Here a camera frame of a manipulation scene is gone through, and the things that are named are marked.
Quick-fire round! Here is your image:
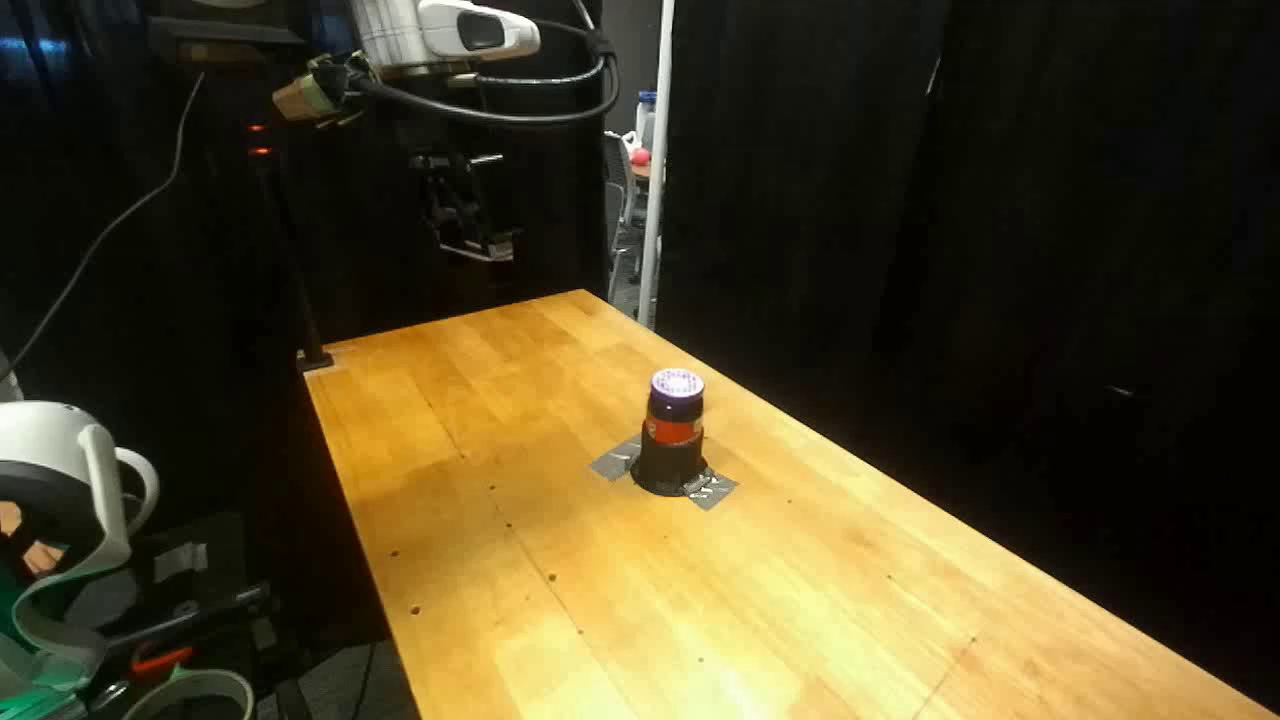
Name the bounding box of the thin white cable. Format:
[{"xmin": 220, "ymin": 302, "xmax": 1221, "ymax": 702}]
[{"xmin": 0, "ymin": 67, "xmax": 213, "ymax": 380}]

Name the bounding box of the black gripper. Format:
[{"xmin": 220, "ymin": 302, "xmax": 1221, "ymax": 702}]
[{"xmin": 420, "ymin": 147, "xmax": 521, "ymax": 270}]

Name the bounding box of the white vertical pole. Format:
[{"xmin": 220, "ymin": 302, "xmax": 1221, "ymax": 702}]
[{"xmin": 635, "ymin": 0, "xmax": 678, "ymax": 334}]

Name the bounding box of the grey square base plate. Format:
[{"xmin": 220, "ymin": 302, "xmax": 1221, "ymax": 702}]
[{"xmin": 681, "ymin": 469, "xmax": 742, "ymax": 512}]

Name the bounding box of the black curtain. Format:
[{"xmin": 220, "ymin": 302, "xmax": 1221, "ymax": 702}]
[{"xmin": 659, "ymin": 0, "xmax": 1280, "ymax": 634}]

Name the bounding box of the plastic bottle with blue cap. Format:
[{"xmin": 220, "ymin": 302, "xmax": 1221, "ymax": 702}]
[{"xmin": 634, "ymin": 83, "xmax": 659, "ymax": 151}]

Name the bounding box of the grey tape roll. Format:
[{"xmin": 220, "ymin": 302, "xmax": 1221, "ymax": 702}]
[{"xmin": 120, "ymin": 663, "xmax": 259, "ymax": 720}]

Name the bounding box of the dark cup with purple top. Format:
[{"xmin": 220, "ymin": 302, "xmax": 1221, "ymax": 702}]
[{"xmin": 629, "ymin": 365, "xmax": 714, "ymax": 501}]

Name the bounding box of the orange handled clamp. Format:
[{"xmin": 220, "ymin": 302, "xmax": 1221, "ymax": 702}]
[{"xmin": 120, "ymin": 640, "xmax": 202, "ymax": 684}]

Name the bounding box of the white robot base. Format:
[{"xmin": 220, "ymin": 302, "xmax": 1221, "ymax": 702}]
[{"xmin": 0, "ymin": 396, "xmax": 166, "ymax": 661}]

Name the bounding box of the black camera tripod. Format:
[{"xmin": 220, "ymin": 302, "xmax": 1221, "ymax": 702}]
[{"xmin": 239, "ymin": 116, "xmax": 339, "ymax": 375}]

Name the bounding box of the beige wrist camera box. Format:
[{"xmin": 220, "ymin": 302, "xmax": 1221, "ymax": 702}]
[{"xmin": 269, "ymin": 52, "xmax": 374, "ymax": 129}]

